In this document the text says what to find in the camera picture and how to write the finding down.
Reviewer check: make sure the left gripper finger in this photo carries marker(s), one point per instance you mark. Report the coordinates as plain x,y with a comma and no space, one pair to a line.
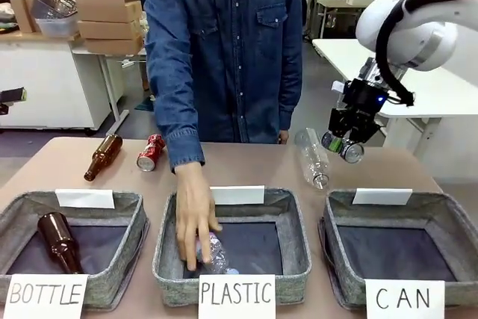
3,109
13,95

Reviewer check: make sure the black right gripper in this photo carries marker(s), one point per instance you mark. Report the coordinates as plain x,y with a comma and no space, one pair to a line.
364,98

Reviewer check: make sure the silver green drink can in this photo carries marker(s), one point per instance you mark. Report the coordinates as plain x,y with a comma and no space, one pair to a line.
353,152

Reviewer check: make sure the crushed clear plastic bottle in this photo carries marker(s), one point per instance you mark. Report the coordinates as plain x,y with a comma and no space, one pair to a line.
218,255

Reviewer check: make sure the person's right forearm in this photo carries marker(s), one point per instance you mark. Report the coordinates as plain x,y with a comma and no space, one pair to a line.
179,128

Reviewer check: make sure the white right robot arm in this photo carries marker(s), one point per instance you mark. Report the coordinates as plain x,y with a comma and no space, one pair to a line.
429,39

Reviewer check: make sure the dark grey plastic basket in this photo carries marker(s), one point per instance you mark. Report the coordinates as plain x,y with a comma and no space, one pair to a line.
54,3

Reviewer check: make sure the grey felt basket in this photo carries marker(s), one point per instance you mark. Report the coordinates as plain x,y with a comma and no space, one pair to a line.
291,222
459,222
127,222

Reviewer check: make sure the crushed red can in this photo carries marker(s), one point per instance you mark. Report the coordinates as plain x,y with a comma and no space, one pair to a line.
151,152

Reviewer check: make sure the white CAN paper label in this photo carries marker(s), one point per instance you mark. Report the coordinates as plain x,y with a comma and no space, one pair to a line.
405,298

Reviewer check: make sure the person's left hand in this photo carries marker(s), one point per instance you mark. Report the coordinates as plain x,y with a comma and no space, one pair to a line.
284,136

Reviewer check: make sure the person's right hand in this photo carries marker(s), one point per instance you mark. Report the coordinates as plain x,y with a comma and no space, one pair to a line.
192,203

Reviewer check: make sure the white cabinet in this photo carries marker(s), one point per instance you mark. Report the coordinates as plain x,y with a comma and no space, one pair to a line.
45,83

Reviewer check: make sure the white tag on gripper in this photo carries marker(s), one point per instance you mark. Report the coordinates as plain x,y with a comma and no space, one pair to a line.
338,86

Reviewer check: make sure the blank white card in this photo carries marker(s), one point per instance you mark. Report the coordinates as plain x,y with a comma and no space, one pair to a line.
85,198
239,195
381,196

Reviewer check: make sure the white desk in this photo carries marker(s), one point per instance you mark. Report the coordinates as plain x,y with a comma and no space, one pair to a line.
343,57

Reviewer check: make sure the small cardboard box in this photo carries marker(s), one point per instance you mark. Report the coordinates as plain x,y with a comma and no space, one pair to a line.
22,14

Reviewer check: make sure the clear grey plastic bin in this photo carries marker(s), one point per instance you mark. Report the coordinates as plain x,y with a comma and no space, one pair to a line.
58,27

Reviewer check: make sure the white table with leg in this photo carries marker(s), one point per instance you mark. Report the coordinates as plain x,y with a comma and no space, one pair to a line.
112,83

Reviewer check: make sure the brown glass bottle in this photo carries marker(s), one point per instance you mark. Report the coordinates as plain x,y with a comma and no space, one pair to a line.
104,156
58,238

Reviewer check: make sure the flat cardboard box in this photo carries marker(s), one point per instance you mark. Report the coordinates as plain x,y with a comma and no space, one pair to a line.
108,29
112,45

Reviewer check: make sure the background desk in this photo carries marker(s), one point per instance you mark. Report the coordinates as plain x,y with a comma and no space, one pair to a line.
336,7

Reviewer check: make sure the teal floor object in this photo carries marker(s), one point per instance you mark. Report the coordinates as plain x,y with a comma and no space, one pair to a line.
145,106

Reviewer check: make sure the large open cardboard box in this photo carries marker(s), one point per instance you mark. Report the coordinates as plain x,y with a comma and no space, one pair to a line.
106,1

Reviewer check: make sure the person in denim shirt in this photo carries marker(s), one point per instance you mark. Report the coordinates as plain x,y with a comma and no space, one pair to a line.
231,35

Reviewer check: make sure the white BOTTLE paper label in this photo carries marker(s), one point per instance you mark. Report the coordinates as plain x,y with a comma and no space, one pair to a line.
46,293

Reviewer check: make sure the white PLASTIC paper label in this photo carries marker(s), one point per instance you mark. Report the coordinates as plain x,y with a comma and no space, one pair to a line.
237,293

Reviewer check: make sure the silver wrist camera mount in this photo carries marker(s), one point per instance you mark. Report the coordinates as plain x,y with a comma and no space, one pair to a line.
370,70

